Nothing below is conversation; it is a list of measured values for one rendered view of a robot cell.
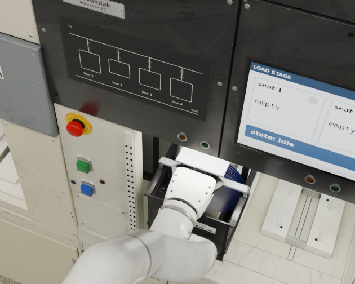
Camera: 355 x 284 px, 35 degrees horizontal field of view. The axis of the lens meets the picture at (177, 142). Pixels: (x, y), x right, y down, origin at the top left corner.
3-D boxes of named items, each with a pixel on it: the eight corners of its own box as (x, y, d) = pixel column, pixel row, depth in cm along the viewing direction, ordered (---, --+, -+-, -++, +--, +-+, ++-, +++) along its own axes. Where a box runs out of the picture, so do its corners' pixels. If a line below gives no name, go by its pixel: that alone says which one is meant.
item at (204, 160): (142, 239, 154) (141, 168, 130) (172, 184, 167) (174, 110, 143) (226, 271, 149) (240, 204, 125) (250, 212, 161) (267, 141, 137)
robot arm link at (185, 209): (156, 223, 129) (161, 213, 130) (192, 236, 127) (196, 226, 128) (156, 202, 122) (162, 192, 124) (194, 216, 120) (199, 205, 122)
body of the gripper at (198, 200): (158, 214, 130) (176, 178, 136) (199, 229, 127) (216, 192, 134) (158, 195, 124) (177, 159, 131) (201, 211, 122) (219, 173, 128)
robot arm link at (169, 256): (196, 260, 92) (224, 238, 121) (109, 227, 96) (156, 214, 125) (179, 312, 92) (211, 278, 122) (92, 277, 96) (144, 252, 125)
